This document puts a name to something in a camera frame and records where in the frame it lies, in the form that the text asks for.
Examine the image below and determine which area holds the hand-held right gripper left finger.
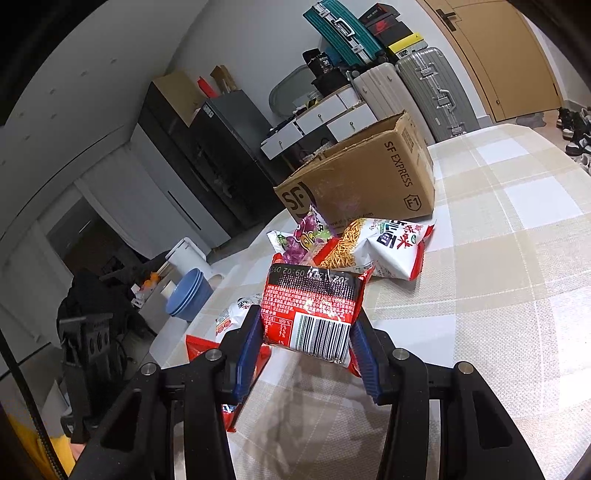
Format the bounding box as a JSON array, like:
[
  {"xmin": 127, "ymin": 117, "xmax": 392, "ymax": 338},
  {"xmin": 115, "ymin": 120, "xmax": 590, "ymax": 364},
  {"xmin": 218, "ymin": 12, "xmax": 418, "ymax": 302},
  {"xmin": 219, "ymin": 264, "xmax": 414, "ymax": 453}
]
[{"xmin": 69, "ymin": 305, "xmax": 266, "ymax": 480}]

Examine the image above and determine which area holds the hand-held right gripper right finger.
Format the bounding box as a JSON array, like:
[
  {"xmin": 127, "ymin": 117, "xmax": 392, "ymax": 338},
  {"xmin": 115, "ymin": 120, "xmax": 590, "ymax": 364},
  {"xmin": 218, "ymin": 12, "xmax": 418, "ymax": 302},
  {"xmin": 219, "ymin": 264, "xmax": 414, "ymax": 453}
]
[{"xmin": 348, "ymin": 307, "xmax": 548, "ymax": 480}]

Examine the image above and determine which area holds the red black noodle packet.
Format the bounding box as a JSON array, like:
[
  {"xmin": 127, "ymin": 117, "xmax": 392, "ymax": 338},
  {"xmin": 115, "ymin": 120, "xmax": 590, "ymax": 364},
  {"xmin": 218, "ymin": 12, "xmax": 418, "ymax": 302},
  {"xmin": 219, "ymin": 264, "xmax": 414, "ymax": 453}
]
[{"xmin": 261, "ymin": 264, "xmax": 375, "ymax": 367}]

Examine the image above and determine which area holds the white red noodle packet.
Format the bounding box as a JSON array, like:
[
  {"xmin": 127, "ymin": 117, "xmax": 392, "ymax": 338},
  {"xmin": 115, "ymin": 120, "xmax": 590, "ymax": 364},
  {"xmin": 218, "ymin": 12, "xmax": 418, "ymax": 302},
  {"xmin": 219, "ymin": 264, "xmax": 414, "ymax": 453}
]
[{"xmin": 318, "ymin": 217, "xmax": 437, "ymax": 280}]

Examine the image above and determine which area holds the brown cardboard box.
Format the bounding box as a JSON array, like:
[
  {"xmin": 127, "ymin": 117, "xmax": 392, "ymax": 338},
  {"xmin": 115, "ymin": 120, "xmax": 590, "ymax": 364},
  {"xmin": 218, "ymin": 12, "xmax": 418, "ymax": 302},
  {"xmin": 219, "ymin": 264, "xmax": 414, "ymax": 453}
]
[{"xmin": 273, "ymin": 110, "xmax": 435, "ymax": 222}]

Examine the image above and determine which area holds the person's left forearm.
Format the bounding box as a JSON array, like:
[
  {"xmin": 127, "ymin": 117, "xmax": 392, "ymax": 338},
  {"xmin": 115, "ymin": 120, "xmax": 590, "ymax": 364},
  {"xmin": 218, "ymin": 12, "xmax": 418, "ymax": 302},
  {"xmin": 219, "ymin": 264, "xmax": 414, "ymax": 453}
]
[{"xmin": 7, "ymin": 411, "xmax": 86, "ymax": 480}]

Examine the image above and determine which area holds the small white red packet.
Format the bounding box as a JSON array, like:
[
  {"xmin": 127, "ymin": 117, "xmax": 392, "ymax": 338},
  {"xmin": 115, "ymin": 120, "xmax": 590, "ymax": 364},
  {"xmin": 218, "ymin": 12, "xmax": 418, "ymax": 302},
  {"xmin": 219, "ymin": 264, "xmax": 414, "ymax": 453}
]
[{"xmin": 217, "ymin": 295, "xmax": 262, "ymax": 344}]

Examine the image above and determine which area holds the red black striped packet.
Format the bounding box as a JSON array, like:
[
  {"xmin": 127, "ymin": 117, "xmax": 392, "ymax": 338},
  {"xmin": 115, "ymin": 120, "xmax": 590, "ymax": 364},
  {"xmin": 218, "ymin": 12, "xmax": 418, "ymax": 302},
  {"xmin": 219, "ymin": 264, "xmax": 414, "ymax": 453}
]
[{"xmin": 185, "ymin": 335, "xmax": 274, "ymax": 432}]

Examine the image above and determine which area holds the blue basin stack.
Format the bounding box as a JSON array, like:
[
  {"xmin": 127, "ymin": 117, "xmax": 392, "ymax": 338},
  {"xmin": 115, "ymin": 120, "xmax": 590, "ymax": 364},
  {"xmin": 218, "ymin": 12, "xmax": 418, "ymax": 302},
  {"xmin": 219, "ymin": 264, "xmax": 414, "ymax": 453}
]
[{"xmin": 165, "ymin": 269, "xmax": 214, "ymax": 322}]

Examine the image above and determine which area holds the white lidded bin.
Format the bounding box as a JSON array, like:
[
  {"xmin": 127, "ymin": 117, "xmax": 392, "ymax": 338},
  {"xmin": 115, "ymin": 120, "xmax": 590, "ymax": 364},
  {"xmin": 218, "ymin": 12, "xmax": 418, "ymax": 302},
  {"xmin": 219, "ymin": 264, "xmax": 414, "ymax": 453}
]
[{"xmin": 165, "ymin": 237, "xmax": 213, "ymax": 282}]

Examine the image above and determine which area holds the purple grape candy packet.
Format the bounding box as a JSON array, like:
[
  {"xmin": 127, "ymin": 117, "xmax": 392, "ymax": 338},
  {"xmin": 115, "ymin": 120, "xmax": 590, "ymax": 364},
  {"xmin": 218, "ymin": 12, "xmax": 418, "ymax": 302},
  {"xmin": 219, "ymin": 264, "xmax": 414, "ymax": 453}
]
[{"xmin": 268, "ymin": 205, "xmax": 342, "ymax": 273}]

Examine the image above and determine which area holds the white wardrobe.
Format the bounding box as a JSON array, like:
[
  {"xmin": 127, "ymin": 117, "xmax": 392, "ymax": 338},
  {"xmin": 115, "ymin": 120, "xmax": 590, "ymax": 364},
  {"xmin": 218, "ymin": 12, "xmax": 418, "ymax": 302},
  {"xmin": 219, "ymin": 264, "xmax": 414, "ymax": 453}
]
[{"xmin": 74, "ymin": 124, "xmax": 232, "ymax": 259}]

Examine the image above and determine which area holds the grey fridge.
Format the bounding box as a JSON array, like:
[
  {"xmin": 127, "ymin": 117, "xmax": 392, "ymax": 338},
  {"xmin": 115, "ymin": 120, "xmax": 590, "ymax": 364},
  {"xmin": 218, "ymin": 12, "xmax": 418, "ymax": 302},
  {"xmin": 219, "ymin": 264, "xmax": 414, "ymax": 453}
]
[{"xmin": 189, "ymin": 90, "xmax": 289, "ymax": 232}]

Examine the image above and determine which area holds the white drawer desk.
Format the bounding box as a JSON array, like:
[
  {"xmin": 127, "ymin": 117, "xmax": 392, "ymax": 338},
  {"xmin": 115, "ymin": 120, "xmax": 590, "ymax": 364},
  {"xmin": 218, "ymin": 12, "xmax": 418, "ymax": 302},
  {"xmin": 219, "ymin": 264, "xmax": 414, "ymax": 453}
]
[{"xmin": 260, "ymin": 85, "xmax": 379, "ymax": 162}]

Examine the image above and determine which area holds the black cabinet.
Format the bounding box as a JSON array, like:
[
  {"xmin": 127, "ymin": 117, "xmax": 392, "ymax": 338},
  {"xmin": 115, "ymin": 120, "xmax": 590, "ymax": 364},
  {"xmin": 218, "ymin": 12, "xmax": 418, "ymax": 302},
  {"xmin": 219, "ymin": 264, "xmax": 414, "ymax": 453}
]
[{"xmin": 139, "ymin": 80, "xmax": 218, "ymax": 222}]

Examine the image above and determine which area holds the beige suitcase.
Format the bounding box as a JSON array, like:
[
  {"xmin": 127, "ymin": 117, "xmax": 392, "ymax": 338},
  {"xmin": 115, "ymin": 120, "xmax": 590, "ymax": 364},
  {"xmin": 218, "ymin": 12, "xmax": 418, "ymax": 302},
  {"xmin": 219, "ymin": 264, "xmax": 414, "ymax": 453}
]
[{"xmin": 353, "ymin": 64, "xmax": 435, "ymax": 144}]

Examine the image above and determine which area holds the grey oval tub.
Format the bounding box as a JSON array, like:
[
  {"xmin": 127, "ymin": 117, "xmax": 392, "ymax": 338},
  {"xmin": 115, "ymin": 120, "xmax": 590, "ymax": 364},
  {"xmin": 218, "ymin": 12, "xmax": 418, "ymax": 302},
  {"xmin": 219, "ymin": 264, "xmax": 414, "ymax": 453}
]
[{"xmin": 269, "ymin": 65, "xmax": 324, "ymax": 114}]

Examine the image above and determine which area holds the flat brown cardboard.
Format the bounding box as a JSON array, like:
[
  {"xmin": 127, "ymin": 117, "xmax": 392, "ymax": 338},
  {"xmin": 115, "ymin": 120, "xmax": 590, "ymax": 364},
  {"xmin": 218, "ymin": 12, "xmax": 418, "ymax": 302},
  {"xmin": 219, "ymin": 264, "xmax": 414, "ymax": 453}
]
[{"xmin": 152, "ymin": 69, "xmax": 206, "ymax": 125}]

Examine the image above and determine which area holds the brown cardboard carton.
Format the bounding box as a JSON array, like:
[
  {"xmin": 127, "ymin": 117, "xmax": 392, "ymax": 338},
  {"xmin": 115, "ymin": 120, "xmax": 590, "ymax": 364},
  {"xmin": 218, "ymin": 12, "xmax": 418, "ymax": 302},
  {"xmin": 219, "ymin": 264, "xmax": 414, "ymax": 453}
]
[{"xmin": 210, "ymin": 65, "xmax": 241, "ymax": 93}]

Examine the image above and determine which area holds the black storage box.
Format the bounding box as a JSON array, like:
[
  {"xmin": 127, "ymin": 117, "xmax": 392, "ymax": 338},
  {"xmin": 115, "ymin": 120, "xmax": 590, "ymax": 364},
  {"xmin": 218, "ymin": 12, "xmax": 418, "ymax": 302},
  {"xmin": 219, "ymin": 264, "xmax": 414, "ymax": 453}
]
[{"xmin": 311, "ymin": 69, "xmax": 354, "ymax": 93}]

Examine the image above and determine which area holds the silver suitcase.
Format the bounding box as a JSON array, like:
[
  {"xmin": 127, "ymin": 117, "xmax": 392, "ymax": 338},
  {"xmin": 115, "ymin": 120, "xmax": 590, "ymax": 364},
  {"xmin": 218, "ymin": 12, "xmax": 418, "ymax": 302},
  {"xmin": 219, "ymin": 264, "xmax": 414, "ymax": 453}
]
[{"xmin": 396, "ymin": 46, "xmax": 481, "ymax": 141}]

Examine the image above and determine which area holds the beige grey door mat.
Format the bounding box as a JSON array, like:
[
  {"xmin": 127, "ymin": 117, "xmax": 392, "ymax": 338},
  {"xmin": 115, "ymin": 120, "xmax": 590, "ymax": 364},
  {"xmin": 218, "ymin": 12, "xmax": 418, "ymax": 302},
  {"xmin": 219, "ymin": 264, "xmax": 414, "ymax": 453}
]
[{"xmin": 519, "ymin": 111, "xmax": 561, "ymax": 125}]

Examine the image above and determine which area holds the black printed paper bag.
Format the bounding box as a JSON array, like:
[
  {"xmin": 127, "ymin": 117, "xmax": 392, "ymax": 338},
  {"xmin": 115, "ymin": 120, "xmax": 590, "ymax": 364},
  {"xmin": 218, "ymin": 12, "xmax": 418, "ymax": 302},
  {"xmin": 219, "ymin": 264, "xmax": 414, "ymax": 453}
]
[{"xmin": 302, "ymin": 46, "xmax": 340, "ymax": 77}]

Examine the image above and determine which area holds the cluster of dark and grey sneakers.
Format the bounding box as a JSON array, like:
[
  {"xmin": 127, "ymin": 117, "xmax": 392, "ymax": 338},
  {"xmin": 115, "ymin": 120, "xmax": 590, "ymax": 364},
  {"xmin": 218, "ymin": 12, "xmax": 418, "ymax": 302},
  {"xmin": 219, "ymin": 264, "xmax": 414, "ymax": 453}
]
[{"xmin": 556, "ymin": 107, "xmax": 591, "ymax": 174}]

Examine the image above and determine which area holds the yellow black shoe box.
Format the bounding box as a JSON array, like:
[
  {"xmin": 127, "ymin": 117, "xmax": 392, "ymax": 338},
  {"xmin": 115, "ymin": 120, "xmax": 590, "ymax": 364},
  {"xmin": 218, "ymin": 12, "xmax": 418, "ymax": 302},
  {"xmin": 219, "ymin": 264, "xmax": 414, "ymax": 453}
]
[{"xmin": 388, "ymin": 32, "xmax": 423, "ymax": 58}]

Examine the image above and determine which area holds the wooden door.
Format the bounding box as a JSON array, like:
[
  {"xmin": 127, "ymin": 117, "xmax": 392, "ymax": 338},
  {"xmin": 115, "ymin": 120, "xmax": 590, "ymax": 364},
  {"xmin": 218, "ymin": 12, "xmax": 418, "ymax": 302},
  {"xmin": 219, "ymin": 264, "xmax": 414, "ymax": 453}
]
[{"xmin": 418, "ymin": 0, "xmax": 565, "ymax": 123}]

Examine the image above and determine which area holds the teal suitcase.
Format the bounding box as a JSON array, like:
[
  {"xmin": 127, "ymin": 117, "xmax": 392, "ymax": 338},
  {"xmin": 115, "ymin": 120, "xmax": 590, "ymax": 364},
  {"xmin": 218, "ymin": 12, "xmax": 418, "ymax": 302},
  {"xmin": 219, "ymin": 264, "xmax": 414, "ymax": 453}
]
[{"xmin": 303, "ymin": 0, "xmax": 386, "ymax": 65}]

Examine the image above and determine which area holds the red logo shoe box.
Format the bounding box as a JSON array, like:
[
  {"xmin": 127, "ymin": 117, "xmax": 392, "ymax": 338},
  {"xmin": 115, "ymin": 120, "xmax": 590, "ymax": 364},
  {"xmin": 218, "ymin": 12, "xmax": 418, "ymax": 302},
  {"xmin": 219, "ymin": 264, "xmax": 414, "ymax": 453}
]
[{"xmin": 369, "ymin": 14, "xmax": 403, "ymax": 37}]

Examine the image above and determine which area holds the black door handle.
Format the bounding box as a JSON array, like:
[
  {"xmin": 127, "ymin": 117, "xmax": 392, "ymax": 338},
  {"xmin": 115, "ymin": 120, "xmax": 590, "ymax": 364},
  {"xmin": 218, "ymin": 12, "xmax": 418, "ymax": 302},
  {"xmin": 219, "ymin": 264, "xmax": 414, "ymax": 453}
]
[{"xmin": 436, "ymin": 8, "xmax": 462, "ymax": 31}]

